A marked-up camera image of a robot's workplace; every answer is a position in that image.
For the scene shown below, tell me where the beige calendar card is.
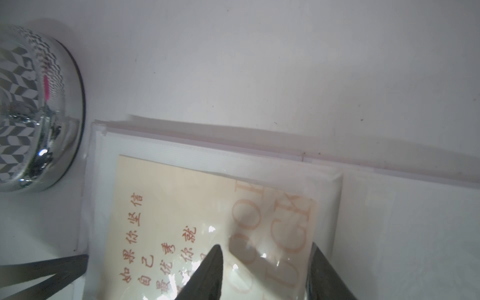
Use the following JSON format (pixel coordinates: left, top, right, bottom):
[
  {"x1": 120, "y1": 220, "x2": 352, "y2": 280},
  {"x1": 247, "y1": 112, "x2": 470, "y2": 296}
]
[{"x1": 97, "y1": 156, "x2": 317, "y2": 300}]

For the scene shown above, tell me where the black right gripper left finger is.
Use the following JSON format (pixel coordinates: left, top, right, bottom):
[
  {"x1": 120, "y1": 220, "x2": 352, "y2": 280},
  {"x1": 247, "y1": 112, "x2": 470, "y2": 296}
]
[{"x1": 175, "y1": 244, "x2": 224, "y2": 300}]

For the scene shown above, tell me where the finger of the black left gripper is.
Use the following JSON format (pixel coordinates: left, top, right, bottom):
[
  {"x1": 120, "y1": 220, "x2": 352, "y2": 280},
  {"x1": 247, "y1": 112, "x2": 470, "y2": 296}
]
[
  {"x1": 1, "y1": 271, "x2": 85, "y2": 300},
  {"x1": 1, "y1": 254, "x2": 89, "y2": 288}
]

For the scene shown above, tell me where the white photo album bicycle cover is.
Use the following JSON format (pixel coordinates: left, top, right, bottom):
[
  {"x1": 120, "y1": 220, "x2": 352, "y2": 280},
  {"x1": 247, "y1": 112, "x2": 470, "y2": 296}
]
[{"x1": 73, "y1": 121, "x2": 480, "y2": 300}]

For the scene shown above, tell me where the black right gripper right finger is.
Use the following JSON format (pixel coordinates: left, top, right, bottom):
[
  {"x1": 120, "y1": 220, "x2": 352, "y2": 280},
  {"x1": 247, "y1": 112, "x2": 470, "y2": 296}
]
[{"x1": 306, "y1": 243, "x2": 357, "y2": 300}]

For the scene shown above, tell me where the chrome wire cup stand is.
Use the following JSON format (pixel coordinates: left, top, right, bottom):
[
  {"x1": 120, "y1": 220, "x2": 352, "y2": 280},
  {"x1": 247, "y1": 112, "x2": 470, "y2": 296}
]
[{"x1": 1, "y1": 24, "x2": 86, "y2": 193}]

